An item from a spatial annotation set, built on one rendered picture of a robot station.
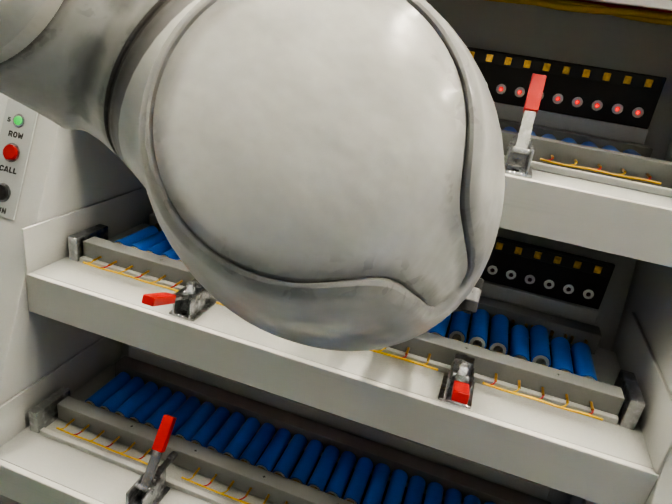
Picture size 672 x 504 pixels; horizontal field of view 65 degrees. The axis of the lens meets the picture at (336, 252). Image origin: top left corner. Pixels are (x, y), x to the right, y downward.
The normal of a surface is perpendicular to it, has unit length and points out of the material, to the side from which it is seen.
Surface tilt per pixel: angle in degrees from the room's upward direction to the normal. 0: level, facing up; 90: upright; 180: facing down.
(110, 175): 90
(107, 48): 103
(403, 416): 111
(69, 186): 90
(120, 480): 20
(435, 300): 119
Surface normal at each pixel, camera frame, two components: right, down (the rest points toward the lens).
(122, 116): -0.65, 0.31
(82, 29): 0.36, 0.70
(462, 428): -0.31, 0.33
